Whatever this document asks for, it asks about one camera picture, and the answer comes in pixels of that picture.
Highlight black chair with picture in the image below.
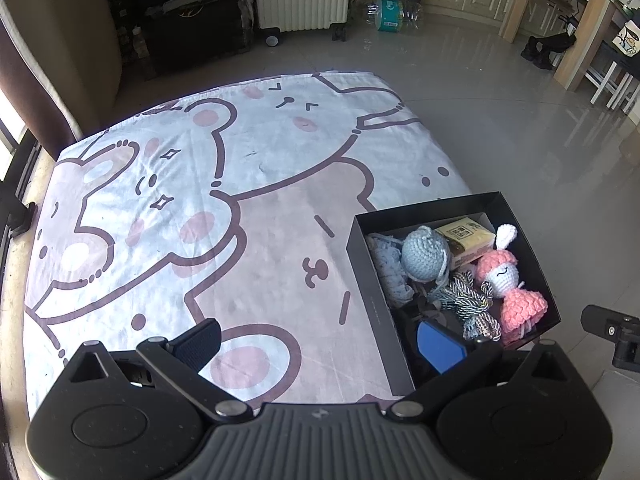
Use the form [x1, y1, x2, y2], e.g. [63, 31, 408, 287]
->
[590, 20, 640, 111]

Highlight cartoon bear printed blanket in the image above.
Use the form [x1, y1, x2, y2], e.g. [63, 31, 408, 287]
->
[22, 71, 473, 418]

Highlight white crochet lace cloth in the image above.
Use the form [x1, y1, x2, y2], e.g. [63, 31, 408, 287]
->
[367, 234, 416, 306]

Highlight bundle of clear plastic bottles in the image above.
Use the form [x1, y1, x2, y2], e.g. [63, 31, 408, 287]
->
[357, 0, 423, 33]

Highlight wooden counter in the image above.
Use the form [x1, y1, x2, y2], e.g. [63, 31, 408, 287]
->
[500, 0, 640, 92]

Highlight black and white rope bundle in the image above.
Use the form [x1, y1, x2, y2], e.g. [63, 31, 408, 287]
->
[435, 272, 502, 342]

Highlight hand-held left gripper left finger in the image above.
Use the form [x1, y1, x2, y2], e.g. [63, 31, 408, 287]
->
[67, 317, 253, 423]

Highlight yellow tissue pack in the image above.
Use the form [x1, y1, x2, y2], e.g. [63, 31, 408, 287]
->
[434, 215, 496, 267]

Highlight brown curtain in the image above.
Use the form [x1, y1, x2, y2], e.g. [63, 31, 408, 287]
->
[0, 0, 123, 158]

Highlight grey crochet elephant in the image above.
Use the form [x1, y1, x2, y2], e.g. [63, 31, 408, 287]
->
[402, 226, 453, 286]

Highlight black shoes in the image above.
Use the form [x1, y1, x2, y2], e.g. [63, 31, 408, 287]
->
[520, 30, 576, 71]

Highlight dark window railing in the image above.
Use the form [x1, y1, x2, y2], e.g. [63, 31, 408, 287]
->
[0, 125, 41, 281]

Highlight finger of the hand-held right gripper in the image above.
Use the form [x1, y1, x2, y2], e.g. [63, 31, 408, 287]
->
[581, 305, 640, 373]

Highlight black cardboard box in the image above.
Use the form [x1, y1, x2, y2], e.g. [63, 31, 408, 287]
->
[346, 191, 562, 397]

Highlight pink crochet bunny doll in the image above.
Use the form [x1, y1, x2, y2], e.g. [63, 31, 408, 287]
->
[472, 225, 549, 343]

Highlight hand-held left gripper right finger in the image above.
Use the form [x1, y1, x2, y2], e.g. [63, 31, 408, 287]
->
[390, 321, 576, 419]

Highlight black cabinet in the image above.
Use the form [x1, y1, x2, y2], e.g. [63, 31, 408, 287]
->
[105, 0, 256, 75]

